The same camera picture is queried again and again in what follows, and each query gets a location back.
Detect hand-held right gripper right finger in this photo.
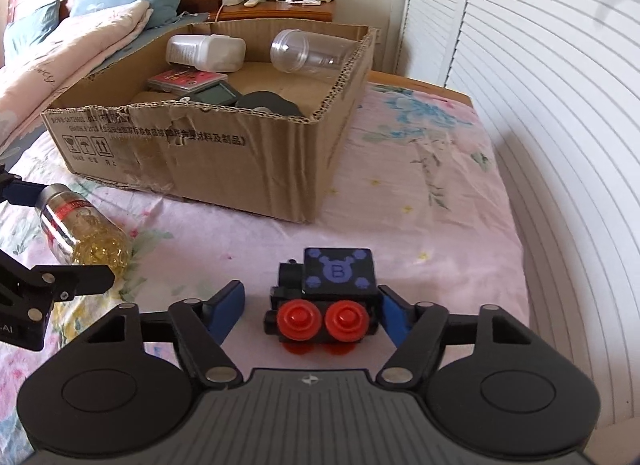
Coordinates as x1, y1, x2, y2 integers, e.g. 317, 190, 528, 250
375, 285, 541, 388

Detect wooden nightstand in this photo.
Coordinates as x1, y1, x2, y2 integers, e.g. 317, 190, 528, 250
207, 0, 336, 24

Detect small teal pillow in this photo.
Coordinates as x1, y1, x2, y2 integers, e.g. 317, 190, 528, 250
5, 0, 61, 47

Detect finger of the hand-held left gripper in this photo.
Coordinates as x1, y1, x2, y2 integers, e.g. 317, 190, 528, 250
0, 172, 48, 208
0, 250, 119, 302

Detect clear bottle of yellow capsules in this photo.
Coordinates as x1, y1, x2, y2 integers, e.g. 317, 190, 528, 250
36, 184, 133, 268

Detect white plastic bottle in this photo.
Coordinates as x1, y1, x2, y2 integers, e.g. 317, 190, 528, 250
166, 34, 247, 72

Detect brown cardboard box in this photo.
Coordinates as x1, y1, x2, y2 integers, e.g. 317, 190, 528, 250
41, 22, 379, 223

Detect clear plastic jar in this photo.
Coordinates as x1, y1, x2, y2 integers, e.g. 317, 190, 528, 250
270, 29, 368, 77

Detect black toy train red wheels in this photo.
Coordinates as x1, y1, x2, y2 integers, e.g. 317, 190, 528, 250
263, 246, 383, 353

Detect wooden bed rail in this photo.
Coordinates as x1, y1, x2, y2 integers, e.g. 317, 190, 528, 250
370, 70, 472, 102

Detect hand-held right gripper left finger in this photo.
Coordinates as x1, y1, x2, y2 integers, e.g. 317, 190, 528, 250
87, 280, 246, 388

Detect white louvered doors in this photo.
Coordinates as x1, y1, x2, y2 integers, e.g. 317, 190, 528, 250
397, 0, 640, 426

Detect flat dark device clear cover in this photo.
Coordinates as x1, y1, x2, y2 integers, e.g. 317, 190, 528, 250
187, 84, 242, 106

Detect pink folded quilt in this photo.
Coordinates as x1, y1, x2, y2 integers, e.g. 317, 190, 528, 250
0, 0, 153, 147

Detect pink floral bed sheet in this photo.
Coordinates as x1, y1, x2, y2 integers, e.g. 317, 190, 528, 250
0, 70, 531, 396

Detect flat red packet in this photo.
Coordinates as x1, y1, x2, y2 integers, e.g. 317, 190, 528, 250
147, 70, 228, 93

